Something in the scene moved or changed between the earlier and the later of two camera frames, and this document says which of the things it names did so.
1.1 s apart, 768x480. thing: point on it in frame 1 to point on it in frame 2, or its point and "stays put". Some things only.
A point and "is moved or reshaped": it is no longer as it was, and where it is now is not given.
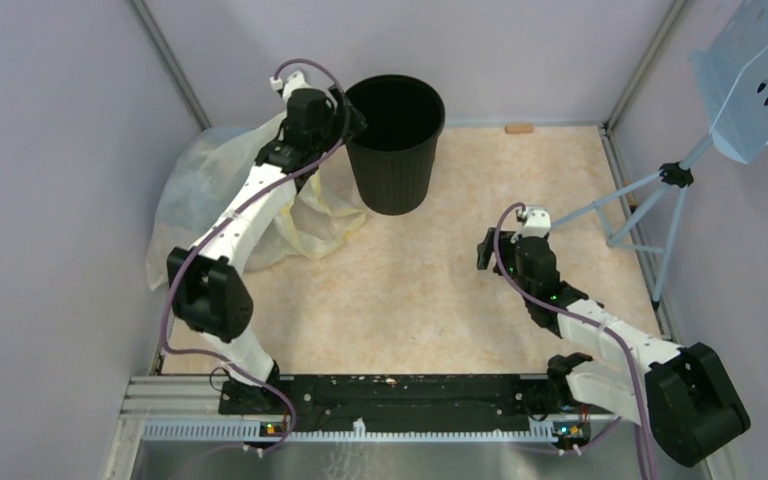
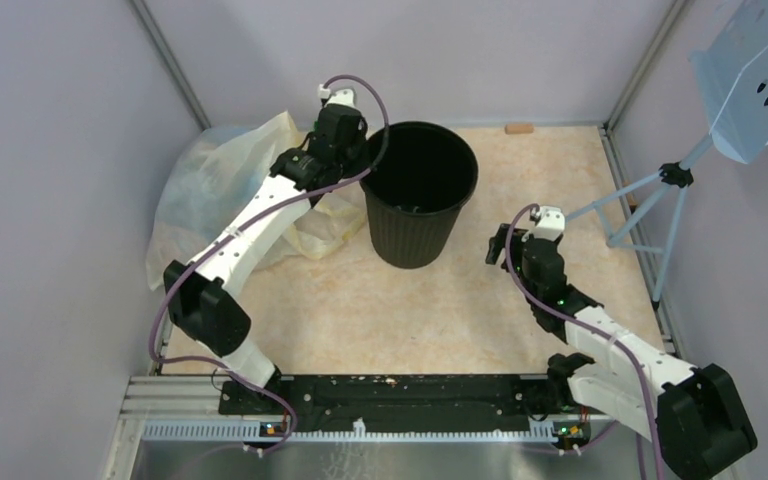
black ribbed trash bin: [395, 153] is moved or reshaped
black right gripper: [486, 251] stays put
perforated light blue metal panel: [754, 71] stays put
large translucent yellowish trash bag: [197, 166] stays put
